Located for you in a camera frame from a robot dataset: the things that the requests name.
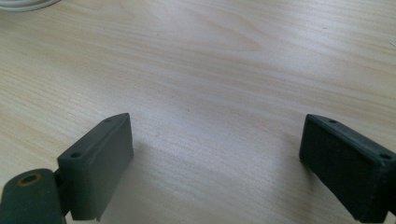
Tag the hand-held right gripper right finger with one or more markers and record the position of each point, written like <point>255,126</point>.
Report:
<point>345,168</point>

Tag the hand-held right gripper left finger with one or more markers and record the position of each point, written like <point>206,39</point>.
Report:
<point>93,169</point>

